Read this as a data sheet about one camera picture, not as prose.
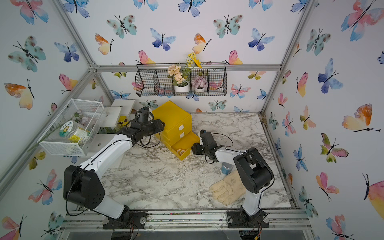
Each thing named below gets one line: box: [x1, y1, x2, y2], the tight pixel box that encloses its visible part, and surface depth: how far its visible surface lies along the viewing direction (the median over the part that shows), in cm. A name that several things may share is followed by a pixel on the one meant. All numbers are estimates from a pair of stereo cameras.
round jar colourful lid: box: [59, 120, 91, 143], surface depth 66 cm
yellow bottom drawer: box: [170, 131, 200, 161], surface depth 100 cm
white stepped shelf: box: [85, 99, 136, 157], surface depth 92 cm
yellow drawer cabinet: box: [152, 100, 200, 161], surface depth 93 cm
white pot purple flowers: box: [191, 76, 209, 93], surface depth 90 cm
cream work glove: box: [209, 170, 246, 206], surface depth 84 cm
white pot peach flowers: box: [167, 64, 190, 93], surface depth 84 cm
